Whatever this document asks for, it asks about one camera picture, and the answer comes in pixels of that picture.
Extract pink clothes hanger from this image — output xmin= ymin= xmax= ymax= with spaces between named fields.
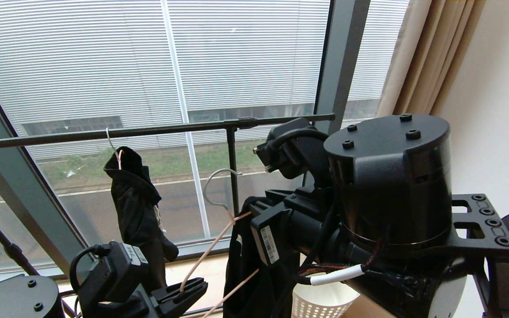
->
xmin=106 ymin=128 xmax=123 ymax=170
xmin=179 ymin=168 xmax=260 ymax=318

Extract black garment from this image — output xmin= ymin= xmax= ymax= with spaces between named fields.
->
xmin=223 ymin=197 xmax=301 ymax=318

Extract black clothes rack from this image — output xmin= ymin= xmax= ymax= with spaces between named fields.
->
xmin=0 ymin=113 xmax=337 ymax=318

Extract window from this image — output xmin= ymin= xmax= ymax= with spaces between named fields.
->
xmin=0 ymin=0 xmax=410 ymax=283

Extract white laundry basket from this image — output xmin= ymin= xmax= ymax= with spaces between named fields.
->
xmin=291 ymin=274 xmax=361 ymax=318

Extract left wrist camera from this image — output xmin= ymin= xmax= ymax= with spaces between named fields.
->
xmin=78 ymin=241 xmax=149 ymax=305

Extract black shorts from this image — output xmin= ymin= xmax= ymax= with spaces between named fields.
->
xmin=103 ymin=147 xmax=179 ymax=290

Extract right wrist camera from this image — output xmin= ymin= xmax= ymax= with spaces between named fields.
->
xmin=253 ymin=117 xmax=339 ymax=208

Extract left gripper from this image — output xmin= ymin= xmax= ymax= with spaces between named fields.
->
xmin=91 ymin=277 xmax=209 ymax=318

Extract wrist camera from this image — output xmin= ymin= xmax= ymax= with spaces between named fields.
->
xmin=78 ymin=241 xmax=149 ymax=305
xmin=253 ymin=117 xmax=339 ymax=208

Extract beige curtain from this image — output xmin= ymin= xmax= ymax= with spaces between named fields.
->
xmin=376 ymin=0 xmax=487 ymax=117

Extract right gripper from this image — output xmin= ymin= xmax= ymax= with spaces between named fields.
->
xmin=250 ymin=190 xmax=357 ymax=274

